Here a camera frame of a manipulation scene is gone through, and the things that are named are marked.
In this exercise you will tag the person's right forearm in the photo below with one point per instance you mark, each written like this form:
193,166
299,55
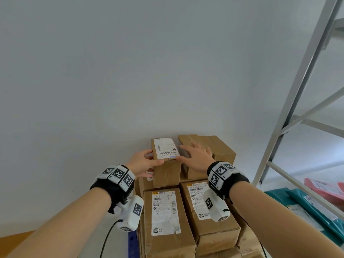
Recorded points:
282,225

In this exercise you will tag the person's left hand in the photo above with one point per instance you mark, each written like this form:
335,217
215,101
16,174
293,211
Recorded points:
139,165

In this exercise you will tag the small seamed cardboard box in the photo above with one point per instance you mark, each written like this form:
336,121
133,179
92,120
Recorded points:
225,153

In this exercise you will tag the blue perforated plastic pallet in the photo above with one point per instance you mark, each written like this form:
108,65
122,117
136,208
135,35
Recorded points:
133,244

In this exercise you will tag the cardboard parcel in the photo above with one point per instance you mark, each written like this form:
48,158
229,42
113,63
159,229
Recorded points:
217,252

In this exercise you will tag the pink mailer bag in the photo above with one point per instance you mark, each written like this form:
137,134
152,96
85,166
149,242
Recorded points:
322,189

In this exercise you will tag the white marker-tagged wrist camera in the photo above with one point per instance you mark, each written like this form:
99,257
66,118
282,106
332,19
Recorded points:
131,214
215,206

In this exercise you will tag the small tape-striped cardboard box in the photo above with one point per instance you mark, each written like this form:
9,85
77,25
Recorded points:
193,174

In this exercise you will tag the teal mailer bag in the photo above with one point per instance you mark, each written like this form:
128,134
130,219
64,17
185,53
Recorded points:
295,196
276,196

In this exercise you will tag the taped cardboard box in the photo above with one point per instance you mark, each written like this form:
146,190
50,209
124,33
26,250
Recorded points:
166,244

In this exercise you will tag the person's left forearm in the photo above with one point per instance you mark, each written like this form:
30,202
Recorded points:
61,228

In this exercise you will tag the orange wooden table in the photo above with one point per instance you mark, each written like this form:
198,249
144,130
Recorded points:
10,243

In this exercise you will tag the person's right hand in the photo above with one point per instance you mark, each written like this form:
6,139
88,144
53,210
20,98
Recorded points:
200,158

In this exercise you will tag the grey metal shelf rack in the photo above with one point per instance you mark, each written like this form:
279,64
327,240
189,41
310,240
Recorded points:
295,85

